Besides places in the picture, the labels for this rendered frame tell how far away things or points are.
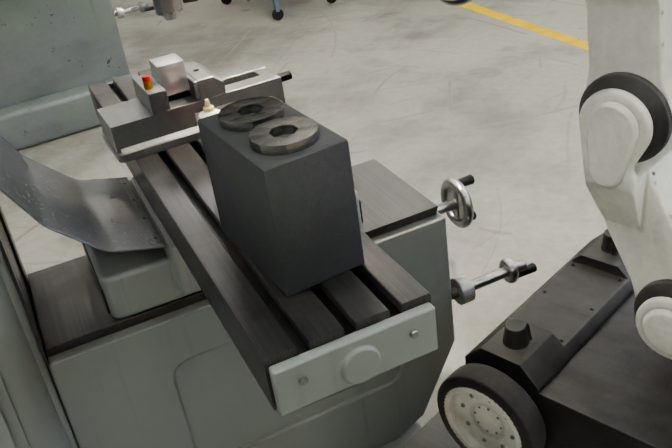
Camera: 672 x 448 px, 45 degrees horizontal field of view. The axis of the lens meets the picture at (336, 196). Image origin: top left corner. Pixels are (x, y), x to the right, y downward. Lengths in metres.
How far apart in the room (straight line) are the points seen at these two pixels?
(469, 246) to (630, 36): 1.70
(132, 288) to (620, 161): 0.82
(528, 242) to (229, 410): 1.51
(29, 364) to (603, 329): 1.00
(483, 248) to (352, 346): 1.87
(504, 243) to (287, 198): 1.92
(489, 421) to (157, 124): 0.81
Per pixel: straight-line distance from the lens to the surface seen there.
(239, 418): 1.66
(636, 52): 1.25
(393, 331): 1.01
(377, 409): 1.79
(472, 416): 1.50
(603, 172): 1.29
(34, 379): 1.43
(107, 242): 1.39
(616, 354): 1.52
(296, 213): 1.00
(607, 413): 1.41
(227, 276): 1.12
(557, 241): 2.86
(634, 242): 1.39
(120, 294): 1.43
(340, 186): 1.02
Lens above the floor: 1.54
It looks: 28 degrees down
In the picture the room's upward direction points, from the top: 8 degrees counter-clockwise
